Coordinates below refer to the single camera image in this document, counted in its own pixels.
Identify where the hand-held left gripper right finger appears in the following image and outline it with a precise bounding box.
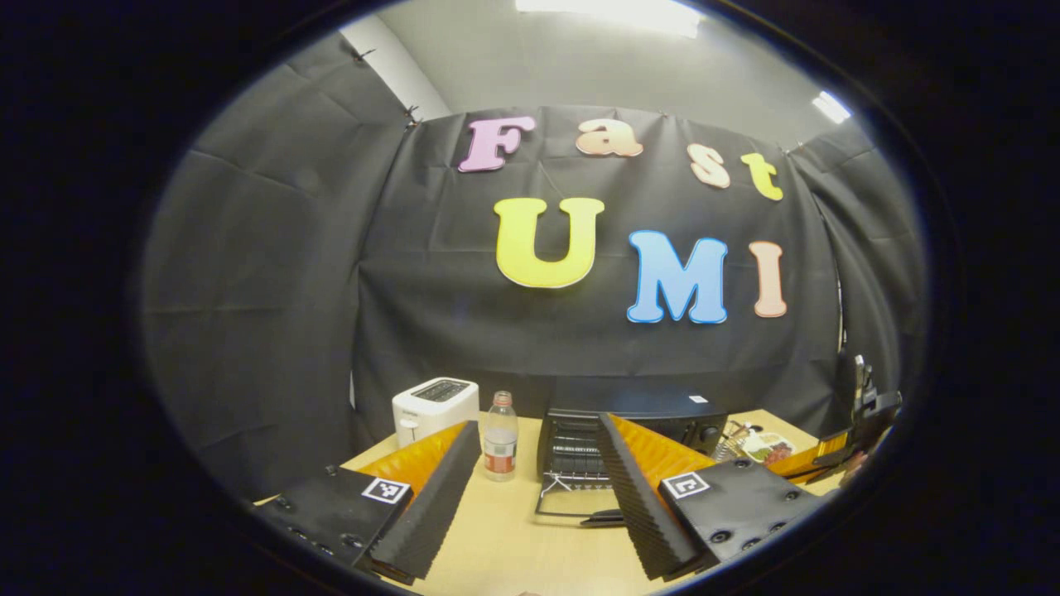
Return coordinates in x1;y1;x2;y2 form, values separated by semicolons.
598;413;825;580

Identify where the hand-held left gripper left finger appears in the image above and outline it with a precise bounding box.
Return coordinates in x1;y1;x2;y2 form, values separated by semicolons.
258;421;483;584

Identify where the black electric oven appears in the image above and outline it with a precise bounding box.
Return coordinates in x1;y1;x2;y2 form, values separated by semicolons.
534;389;730;527

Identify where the white divided dish of beans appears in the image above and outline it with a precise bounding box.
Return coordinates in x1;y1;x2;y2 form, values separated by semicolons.
741;430;797;466

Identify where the clear plastic bottle red label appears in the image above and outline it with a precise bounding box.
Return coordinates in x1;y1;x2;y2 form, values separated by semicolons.
483;391;520;483

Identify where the white toaster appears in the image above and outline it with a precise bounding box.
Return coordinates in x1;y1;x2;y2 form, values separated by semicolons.
392;377;480;448

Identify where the black backdrop cloth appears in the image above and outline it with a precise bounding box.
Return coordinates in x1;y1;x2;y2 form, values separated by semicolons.
141;33;928;502

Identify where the small ceiling light panel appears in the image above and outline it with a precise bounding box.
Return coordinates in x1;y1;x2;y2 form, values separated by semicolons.
812;91;852;125

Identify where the large ceiling light panel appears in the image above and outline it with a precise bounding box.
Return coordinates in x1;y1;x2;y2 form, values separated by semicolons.
515;0;705;38

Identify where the metal wire basket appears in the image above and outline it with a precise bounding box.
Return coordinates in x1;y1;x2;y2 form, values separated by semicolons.
714;421;750;461

